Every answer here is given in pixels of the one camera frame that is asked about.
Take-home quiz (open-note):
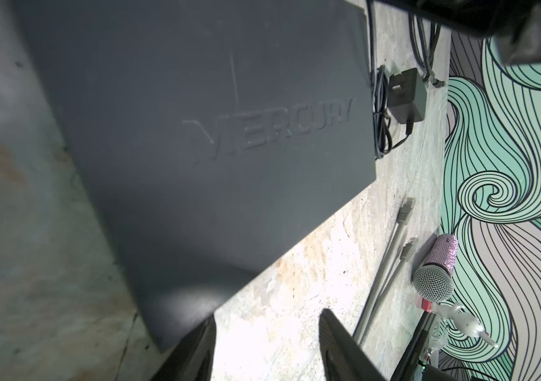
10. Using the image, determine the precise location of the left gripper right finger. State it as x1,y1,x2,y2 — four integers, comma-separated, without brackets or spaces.
318,309,386,381

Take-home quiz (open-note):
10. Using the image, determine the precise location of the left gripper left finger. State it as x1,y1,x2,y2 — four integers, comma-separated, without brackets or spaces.
151,315,217,381

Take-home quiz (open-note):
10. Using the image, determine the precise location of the grey ethernet cable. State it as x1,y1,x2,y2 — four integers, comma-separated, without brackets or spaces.
352,197,417,344
358,237,419,346

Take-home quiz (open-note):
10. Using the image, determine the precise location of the black power adapter cable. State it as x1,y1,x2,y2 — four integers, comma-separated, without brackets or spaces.
365,0,429,160

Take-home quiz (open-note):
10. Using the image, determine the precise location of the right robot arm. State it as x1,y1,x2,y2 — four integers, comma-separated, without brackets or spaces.
387,0,541,65

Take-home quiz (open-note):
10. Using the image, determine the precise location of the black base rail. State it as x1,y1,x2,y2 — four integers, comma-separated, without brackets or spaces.
390,312,445,381

